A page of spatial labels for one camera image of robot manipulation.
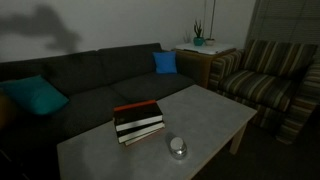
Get striped armchair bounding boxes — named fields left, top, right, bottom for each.
left=208, top=39, right=320, bottom=145

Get black book with white pages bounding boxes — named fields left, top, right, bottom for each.
left=115, top=120, right=166, bottom=144

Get black book with orange spine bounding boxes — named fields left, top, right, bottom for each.
left=112, top=99, right=164, bottom=133

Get plant in teal pot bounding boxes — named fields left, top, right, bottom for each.
left=193, top=19, right=205, bottom=47

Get round silver metal cup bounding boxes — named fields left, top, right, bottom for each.
left=169, top=136, right=186, bottom=152

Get blue cushion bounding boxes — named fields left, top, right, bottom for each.
left=152, top=50, right=179, bottom=75

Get teal cushion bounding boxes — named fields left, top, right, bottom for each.
left=0, top=74, right=70, bottom=116

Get small white pot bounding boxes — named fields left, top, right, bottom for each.
left=204, top=37, right=216, bottom=47

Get white flat board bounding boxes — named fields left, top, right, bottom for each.
left=175, top=42, right=236, bottom=55

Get dark grey fabric sofa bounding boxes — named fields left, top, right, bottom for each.
left=0, top=42, right=204, bottom=180

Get shiny silver container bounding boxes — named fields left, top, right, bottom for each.
left=169, top=145, right=188, bottom=161

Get light wooden table leg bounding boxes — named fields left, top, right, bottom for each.
left=229, top=122, right=249, bottom=156

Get wooden side table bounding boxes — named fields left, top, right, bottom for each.
left=173, top=48, right=238, bottom=89

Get window blinds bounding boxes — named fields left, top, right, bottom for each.
left=245, top=0, right=320, bottom=48

